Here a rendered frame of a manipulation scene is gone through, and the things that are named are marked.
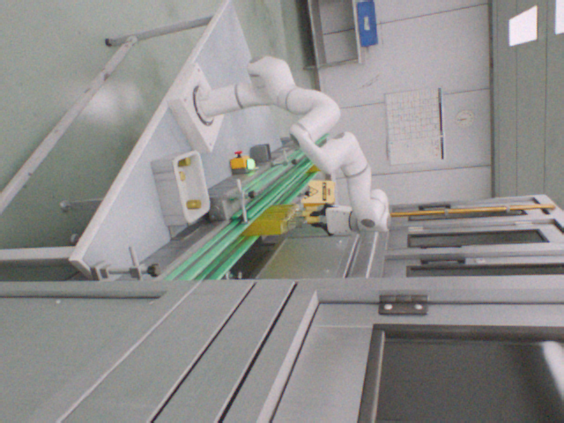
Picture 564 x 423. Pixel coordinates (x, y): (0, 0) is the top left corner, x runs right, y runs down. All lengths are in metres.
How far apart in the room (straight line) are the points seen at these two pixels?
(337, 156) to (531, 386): 0.96
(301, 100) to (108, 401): 1.09
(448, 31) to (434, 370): 7.05
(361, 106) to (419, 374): 7.05
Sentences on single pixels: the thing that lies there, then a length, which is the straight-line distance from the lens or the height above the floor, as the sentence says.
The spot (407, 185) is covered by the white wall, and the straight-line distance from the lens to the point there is 7.59.
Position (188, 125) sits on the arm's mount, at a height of 0.78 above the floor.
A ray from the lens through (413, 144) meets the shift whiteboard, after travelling 7.44.
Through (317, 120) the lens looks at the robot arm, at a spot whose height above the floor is 1.29.
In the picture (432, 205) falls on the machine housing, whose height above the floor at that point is 1.62.
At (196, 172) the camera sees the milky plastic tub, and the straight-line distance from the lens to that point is 1.56.
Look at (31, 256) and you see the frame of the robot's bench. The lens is 1.40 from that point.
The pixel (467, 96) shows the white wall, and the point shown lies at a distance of 7.42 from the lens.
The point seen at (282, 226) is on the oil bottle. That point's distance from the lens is 1.60.
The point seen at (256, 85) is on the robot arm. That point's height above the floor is 1.05.
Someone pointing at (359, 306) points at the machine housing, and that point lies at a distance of 0.58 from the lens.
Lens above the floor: 1.57
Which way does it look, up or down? 18 degrees down
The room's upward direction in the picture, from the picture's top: 87 degrees clockwise
